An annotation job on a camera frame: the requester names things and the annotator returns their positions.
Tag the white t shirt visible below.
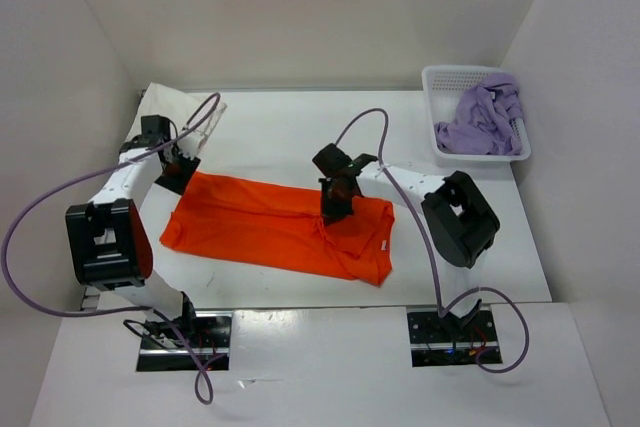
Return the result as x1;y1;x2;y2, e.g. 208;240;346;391
125;83;227;158

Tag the orange t shirt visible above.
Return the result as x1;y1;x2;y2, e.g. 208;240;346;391
160;172;395;287

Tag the lavender t shirt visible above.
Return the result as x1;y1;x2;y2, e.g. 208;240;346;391
434;73;524;156

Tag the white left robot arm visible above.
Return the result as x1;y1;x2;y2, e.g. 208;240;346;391
65;115;200;347

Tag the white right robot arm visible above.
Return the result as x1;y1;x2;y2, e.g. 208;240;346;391
312;143;500;340

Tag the white plastic laundry basket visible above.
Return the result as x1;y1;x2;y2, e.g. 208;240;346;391
422;65;531;164

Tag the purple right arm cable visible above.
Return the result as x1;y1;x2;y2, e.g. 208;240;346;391
333;108;531;373

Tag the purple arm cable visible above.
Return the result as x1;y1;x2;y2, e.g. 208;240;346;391
333;108;531;373
2;92;222;406

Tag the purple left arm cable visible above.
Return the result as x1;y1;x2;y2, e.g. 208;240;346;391
2;92;222;406

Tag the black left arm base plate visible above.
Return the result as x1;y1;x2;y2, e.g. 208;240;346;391
123;311;233;373

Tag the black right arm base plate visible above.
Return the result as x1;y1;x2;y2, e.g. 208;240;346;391
406;308;502;367

